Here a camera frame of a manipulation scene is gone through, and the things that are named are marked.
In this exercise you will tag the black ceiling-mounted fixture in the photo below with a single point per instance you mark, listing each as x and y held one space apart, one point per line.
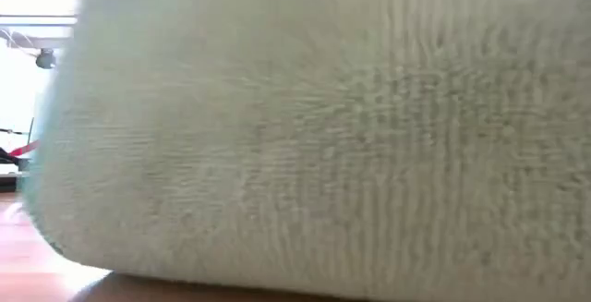
45 58

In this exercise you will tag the pale green teal-edged towel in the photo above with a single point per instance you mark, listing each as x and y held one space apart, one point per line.
323 131

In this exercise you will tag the red background robot arm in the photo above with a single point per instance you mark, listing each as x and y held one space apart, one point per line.
20 150

